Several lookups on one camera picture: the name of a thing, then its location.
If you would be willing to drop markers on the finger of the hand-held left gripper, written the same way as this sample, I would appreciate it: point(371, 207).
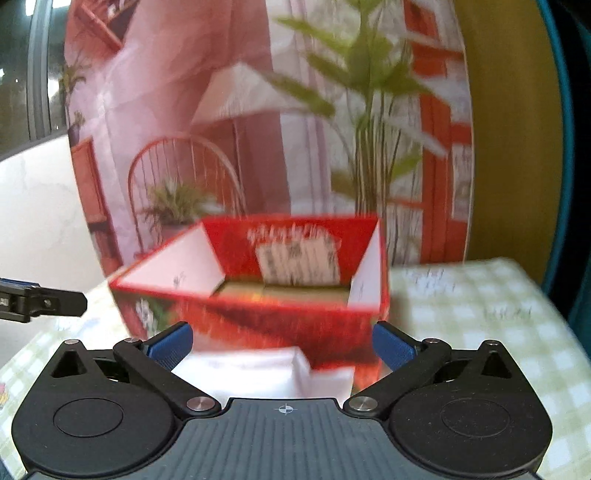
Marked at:
point(57, 302)
point(21, 283)

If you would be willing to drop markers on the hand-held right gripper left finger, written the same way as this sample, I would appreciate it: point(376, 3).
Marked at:
point(170, 347)

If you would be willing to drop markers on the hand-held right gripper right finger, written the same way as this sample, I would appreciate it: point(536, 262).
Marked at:
point(395, 347)

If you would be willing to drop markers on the white cloth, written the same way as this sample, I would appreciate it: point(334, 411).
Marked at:
point(258, 374)

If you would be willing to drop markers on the red cardboard box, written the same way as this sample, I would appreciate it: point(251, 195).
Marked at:
point(277, 327)

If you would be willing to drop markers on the green checked tablecloth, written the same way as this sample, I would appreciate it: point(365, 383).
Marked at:
point(466, 304)

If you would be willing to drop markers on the yellow board with teal rim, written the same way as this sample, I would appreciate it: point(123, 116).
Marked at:
point(512, 138)

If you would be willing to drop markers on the printed room scene backdrop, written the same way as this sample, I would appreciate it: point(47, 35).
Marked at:
point(258, 115)

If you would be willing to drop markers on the dark window with frame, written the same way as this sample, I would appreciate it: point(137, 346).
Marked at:
point(32, 69)

